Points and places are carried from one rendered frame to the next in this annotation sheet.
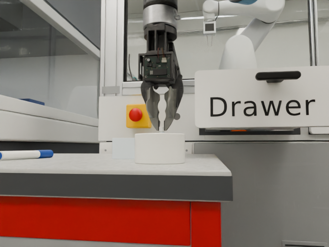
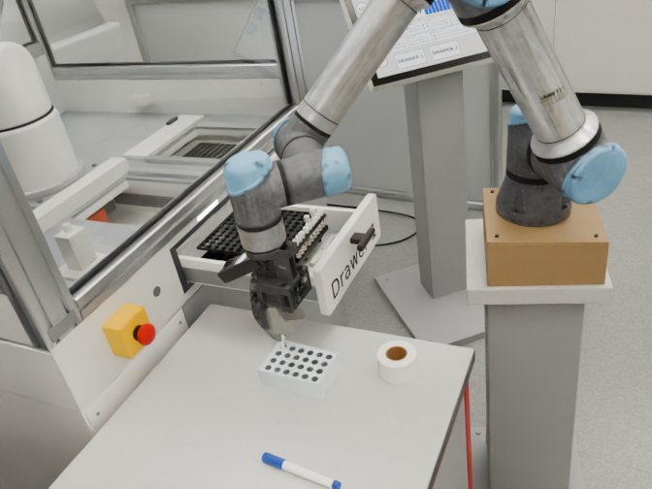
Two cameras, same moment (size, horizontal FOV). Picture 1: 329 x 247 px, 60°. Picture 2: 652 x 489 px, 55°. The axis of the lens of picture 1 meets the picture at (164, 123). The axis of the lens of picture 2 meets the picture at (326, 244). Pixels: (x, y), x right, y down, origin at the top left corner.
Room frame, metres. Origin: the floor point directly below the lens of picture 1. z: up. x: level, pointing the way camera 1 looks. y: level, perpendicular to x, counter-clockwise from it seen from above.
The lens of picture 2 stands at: (0.19, 0.81, 1.57)
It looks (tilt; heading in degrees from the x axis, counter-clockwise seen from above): 32 degrees down; 291
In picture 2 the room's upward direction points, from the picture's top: 10 degrees counter-clockwise
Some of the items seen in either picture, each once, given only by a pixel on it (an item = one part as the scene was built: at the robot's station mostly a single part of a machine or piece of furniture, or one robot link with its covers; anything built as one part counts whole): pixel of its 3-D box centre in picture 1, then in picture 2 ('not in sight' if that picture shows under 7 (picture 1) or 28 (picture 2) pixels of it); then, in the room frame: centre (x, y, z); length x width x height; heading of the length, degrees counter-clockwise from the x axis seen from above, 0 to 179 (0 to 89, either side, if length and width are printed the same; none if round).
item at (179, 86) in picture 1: (172, 87); not in sight; (0.61, -0.02, 0.91); 0.05 x 0.02 x 0.09; 79
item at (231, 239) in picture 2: not in sight; (265, 242); (0.72, -0.23, 0.87); 0.22 x 0.18 x 0.06; 172
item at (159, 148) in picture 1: (159, 148); (397, 361); (0.40, 0.01, 0.78); 0.07 x 0.07 x 0.04
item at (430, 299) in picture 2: not in sight; (444, 184); (0.46, -1.15, 0.51); 0.50 x 0.45 x 1.02; 123
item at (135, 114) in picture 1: (136, 114); (144, 334); (0.84, 0.08, 0.88); 0.04 x 0.03 x 0.04; 82
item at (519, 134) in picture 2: not in sight; (539, 135); (0.17, -0.39, 1.03); 0.13 x 0.12 x 0.14; 120
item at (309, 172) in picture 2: not in sight; (311, 171); (0.52, -0.06, 1.13); 0.11 x 0.11 x 0.08; 30
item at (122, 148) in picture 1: (143, 148); (300, 368); (0.57, 0.04, 0.78); 0.12 x 0.08 x 0.04; 169
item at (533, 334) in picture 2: not in sight; (528, 375); (0.18, -0.39, 0.38); 0.30 x 0.30 x 0.76; 6
